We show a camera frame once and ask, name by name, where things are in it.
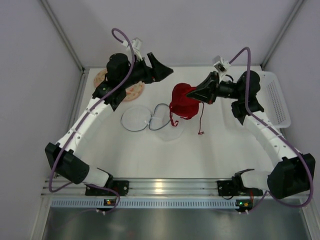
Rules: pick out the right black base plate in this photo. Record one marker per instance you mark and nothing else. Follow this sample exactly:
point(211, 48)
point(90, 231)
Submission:
point(227, 187)

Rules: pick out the white plastic basket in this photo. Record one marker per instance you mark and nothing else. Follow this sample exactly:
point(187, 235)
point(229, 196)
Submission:
point(271, 98)

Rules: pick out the pink floral mesh laundry bag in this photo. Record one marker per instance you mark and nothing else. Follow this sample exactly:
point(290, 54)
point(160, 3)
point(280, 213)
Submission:
point(132, 92)

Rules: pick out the clear plastic dome insert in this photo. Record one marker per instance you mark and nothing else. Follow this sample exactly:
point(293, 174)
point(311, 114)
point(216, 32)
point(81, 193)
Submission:
point(161, 121)

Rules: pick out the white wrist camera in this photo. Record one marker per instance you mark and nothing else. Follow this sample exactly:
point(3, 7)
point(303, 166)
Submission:
point(136, 45)
point(221, 65)

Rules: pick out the grey slotted cable duct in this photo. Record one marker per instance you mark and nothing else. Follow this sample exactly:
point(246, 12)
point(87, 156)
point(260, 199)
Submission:
point(150, 203)

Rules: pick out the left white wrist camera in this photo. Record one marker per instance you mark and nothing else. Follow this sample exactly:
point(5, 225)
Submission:
point(136, 45)

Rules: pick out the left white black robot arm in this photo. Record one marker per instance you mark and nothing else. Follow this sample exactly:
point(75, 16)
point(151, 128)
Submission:
point(65, 156)

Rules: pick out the red bra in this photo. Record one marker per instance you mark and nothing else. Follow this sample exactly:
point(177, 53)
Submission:
point(184, 107)

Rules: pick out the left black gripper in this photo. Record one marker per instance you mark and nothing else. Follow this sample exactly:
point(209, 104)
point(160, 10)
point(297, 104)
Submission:
point(150, 72)

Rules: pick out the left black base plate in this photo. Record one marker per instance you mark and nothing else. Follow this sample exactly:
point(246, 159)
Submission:
point(119, 186)

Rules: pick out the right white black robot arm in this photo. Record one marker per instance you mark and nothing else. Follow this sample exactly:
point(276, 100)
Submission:
point(292, 171)

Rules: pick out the aluminium mounting rail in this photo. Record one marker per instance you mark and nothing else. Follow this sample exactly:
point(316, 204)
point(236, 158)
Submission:
point(150, 187)

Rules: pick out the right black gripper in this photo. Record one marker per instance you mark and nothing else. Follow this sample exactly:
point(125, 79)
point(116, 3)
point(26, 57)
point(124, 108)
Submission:
point(214, 87)

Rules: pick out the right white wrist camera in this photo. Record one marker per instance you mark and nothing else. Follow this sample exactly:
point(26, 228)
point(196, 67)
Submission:
point(221, 65)

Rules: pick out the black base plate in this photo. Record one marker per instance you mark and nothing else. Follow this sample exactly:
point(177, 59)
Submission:
point(227, 187)
point(119, 186)

